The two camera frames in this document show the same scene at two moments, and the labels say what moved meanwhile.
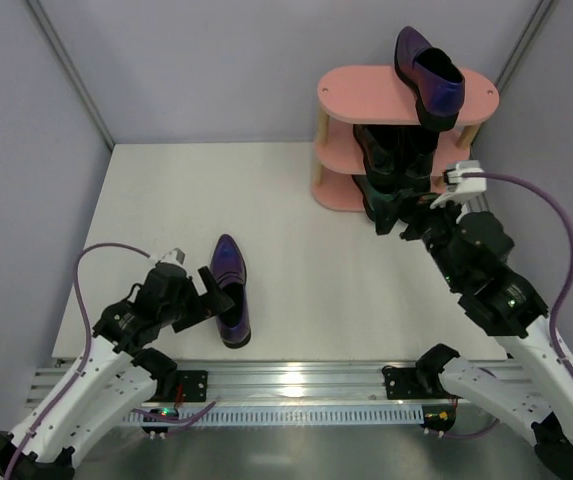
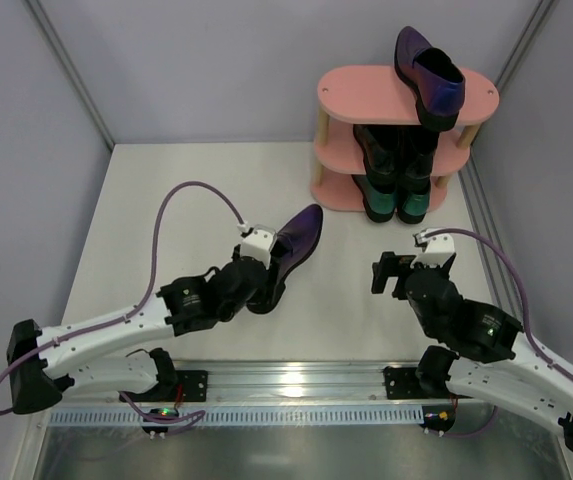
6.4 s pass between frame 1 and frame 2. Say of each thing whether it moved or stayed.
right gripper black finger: moved
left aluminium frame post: stayed
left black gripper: moved
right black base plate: stayed
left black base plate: stayed
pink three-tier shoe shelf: stayed
